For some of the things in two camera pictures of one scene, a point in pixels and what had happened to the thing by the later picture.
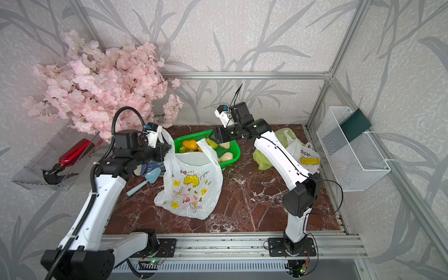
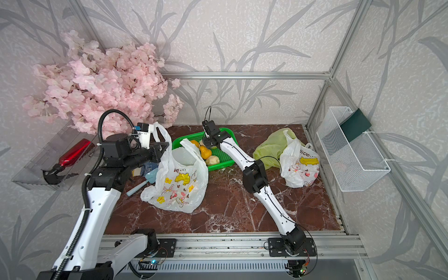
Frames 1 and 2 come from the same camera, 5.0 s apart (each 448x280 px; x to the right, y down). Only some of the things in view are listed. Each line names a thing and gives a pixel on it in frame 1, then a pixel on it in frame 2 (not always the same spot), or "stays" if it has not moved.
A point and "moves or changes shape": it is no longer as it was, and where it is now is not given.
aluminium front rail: (330, 245) stays
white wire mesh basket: (357, 164) stays
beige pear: (225, 157) to (212, 160)
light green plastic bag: (262, 162) stays
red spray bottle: (51, 177) stays
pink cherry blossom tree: (88, 84) stays
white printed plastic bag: (193, 180) moves or changes shape
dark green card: (354, 125) stays
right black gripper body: (228, 133) to (206, 141)
